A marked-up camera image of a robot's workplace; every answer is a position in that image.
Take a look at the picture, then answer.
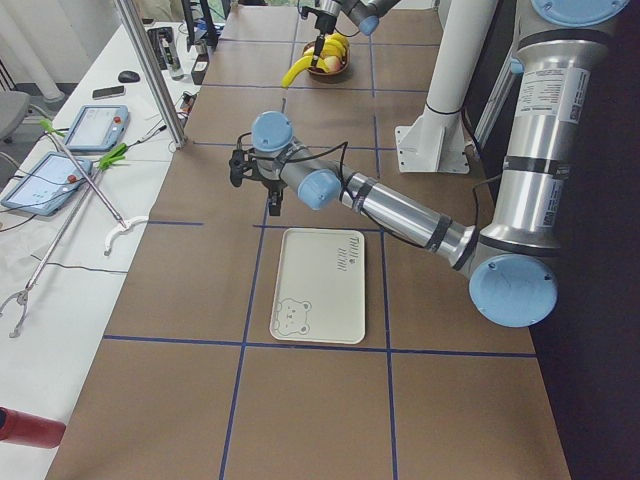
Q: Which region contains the black computer mouse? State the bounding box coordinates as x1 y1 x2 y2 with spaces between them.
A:
117 70 141 84

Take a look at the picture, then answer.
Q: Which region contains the near teach pendant tablet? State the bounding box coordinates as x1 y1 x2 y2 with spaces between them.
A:
1 152 85 216

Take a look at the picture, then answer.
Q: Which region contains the small black box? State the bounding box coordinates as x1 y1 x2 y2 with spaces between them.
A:
191 59 209 85

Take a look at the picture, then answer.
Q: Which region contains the brown wicker basket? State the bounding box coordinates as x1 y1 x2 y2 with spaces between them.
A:
307 43 350 77

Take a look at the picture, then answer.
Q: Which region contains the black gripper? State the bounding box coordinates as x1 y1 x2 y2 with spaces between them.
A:
264 180 286 216
311 11 334 68

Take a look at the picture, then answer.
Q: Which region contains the far teach pendant tablet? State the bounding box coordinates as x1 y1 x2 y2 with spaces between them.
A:
64 105 129 154

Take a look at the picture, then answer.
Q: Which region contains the black smartphone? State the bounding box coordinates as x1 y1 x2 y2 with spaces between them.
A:
92 85 126 100

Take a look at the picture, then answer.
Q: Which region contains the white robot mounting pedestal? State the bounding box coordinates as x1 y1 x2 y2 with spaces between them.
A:
395 0 497 174

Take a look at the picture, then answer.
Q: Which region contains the teach pendant tablet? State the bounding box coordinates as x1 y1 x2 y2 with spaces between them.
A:
64 105 129 154
1 152 85 216

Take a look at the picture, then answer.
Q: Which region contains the yellow banana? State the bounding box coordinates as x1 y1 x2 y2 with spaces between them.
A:
320 32 350 60
280 56 313 88

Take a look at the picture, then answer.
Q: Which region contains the white hook reacher grabber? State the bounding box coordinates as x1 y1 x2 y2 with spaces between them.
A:
39 119 149 256

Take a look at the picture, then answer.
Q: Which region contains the red yellow apple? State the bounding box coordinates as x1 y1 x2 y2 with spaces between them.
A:
323 56 342 74

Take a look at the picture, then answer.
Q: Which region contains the aluminium frame post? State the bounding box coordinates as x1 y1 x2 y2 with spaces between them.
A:
114 0 187 150

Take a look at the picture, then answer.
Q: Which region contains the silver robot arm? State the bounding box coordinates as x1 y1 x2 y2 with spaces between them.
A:
229 1 631 327
299 0 399 67

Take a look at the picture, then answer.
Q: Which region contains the long silver reacher grabber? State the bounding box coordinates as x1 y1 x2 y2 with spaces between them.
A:
0 144 129 339

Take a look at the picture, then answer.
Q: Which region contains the cream bear tray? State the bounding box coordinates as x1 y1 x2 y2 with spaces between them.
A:
269 228 366 345

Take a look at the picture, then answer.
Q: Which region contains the black keyboard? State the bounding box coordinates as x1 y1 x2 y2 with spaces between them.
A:
146 27 173 70

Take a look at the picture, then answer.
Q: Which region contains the red bottle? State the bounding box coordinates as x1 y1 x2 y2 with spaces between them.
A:
1 407 66 449

